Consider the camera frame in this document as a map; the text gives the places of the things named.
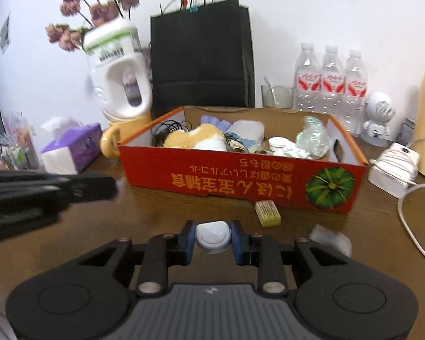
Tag white power cable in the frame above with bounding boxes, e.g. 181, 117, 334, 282
396, 137, 425, 267

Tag dried pink flowers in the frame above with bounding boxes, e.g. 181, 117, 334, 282
44, 0, 143, 52

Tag colourful toy figures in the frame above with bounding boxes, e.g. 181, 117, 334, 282
0, 111, 40, 171

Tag black paper bag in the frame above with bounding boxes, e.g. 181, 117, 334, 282
149, 0, 256, 118

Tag white round device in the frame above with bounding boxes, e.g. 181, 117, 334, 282
268, 136, 288, 152

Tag clear glass cup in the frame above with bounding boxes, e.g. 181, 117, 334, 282
261, 84, 294, 109

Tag white robot-shaped speaker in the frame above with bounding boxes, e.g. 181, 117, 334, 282
360, 91, 398, 147

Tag wall poster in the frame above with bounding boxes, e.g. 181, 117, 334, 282
0, 13, 12, 51

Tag black cable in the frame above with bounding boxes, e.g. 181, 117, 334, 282
151, 120, 192, 146

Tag small grey box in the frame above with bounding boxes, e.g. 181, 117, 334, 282
399, 117, 417, 142

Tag purple tissue box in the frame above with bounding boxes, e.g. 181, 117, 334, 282
40, 115, 103, 175

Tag white rounded square device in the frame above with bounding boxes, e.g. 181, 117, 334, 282
194, 220, 232, 255

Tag blue patterned cloth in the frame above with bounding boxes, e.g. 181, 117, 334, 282
224, 132, 262, 154

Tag white detergent bottle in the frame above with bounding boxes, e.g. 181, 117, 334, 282
82, 19, 154, 121

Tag yellow mug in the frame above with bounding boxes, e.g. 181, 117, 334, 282
99, 112, 154, 160

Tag frosted cotton swab box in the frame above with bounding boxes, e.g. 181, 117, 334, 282
228, 119, 265, 143

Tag white power adapter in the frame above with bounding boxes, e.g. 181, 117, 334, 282
367, 142, 422, 199

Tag red cardboard box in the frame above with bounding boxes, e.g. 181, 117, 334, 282
116, 105, 369, 215

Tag metal spoon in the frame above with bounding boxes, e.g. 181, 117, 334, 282
263, 76, 277, 107

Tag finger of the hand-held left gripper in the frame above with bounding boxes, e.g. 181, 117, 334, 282
0, 172, 116, 190
55, 184, 120, 207

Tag yellow white plush toy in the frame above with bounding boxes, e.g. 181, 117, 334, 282
162, 124, 228, 151

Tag purple fabric pouch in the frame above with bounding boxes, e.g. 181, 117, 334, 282
200, 114, 231, 132

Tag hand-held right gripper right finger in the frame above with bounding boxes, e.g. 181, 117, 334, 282
231, 220, 348, 297

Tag small yellow box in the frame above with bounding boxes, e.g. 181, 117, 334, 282
254, 200, 282, 228

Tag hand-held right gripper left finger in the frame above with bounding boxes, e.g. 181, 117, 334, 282
78, 220, 196, 297

